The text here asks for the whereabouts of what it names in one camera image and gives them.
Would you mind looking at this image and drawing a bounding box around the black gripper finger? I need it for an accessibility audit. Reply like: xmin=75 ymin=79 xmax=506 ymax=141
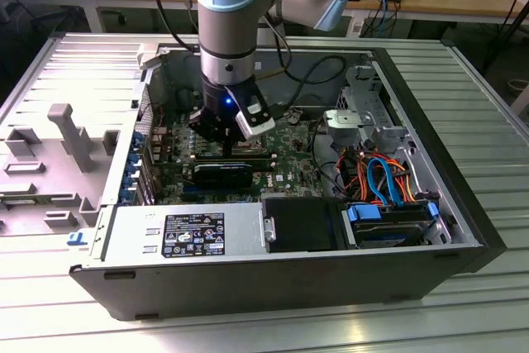
xmin=229 ymin=123 xmax=250 ymax=160
xmin=188 ymin=109 xmax=233 ymax=160

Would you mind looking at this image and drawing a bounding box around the metal socket cover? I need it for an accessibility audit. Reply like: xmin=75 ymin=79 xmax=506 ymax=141
xmin=233 ymin=138 xmax=266 ymax=155

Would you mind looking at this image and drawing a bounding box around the CPU socket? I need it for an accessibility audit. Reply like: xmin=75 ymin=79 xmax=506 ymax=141
xmin=231 ymin=137 xmax=269 ymax=156

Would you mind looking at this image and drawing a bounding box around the black graphics card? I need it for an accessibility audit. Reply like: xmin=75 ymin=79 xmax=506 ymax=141
xmin=193 ymin=161 xmax=254 ymax=188

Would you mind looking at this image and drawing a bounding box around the green motherboard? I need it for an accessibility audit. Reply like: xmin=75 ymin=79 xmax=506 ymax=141
xmin=150 ymin=107 xmax=331 ymax=206

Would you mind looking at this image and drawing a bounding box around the pale gray case latch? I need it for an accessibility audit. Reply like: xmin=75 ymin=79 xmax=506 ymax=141
xmin=134 ymin=42 xmax=161 ymax=71

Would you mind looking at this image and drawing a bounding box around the silver metal latch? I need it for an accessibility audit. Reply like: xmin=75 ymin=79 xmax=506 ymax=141
xmin=262 ymin=215 xmax=277 ymax=243

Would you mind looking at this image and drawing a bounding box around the silver power supply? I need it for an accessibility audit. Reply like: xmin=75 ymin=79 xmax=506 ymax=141
xmin=88 ymin=203 xmax=266 ymax=264

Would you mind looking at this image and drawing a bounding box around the hard disk in blue carrier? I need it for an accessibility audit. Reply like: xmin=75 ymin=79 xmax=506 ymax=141
xmin=341 ymin=199 xmax=440 ymax=250

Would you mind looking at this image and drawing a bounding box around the black PC case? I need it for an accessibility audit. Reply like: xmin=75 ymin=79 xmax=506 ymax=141
xmin=68 ymin=41 xmax=508 ymax=322

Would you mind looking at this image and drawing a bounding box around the gray parts rack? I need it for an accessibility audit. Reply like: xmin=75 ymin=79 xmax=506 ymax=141
xmin=0 ymin=103 xmax=122 ymax=239

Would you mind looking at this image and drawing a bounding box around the green RAM stick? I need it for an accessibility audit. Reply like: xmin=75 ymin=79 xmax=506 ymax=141
xmin=0 ymin=198 xmax=55 ymax=206

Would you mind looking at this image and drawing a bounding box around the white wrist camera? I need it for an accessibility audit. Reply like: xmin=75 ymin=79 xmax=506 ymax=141
xmin=234 ymin=94 xmax=277 ymax=141

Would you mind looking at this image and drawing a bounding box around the silver metal bracket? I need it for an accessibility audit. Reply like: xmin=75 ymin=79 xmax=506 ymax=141
xmin=323 ymin=108 xmax=373 ymax=147

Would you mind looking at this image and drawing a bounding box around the orange wire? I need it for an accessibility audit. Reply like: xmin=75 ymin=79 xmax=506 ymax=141
xmin=339 ymin=152 xmax=417 ymax=205

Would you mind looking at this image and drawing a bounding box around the blue wire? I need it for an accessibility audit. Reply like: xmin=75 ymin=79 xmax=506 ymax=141
xmin=366 ymin=156 xmax=408 ymax=208

